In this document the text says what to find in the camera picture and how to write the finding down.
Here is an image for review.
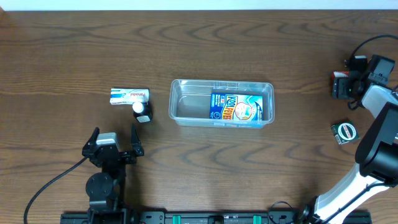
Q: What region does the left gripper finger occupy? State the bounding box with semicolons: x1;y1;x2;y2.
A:
86;127;100;149
130;125;142;152

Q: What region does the green round-logo box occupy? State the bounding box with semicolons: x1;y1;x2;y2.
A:
331;120;360;145

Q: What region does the white Panadol box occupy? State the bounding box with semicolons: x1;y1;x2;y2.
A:
109;88;149;105

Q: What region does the blue Kool Fever box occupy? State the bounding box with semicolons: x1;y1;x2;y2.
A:
210;93;263;121

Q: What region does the red Panadol box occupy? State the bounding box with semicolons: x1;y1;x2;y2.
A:
332;72;349;78

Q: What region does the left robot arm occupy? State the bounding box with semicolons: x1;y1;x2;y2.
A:
82;126;144;224

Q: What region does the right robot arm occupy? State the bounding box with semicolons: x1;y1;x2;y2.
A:
296;55;397;223

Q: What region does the clear plastic container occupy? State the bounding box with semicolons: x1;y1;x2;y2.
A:
169;79;275;129

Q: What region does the dark bottle white cap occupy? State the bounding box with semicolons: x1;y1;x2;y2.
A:
132;101;153;123

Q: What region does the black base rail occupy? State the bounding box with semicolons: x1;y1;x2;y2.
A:
60;210;373;224

